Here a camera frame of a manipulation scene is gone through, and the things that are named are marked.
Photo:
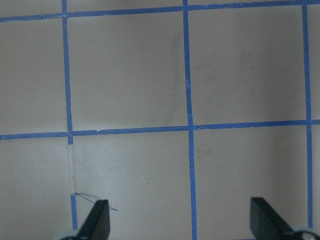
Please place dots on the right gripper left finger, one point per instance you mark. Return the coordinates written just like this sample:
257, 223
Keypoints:
97, 225

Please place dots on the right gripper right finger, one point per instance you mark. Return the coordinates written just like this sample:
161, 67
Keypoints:
265, 223

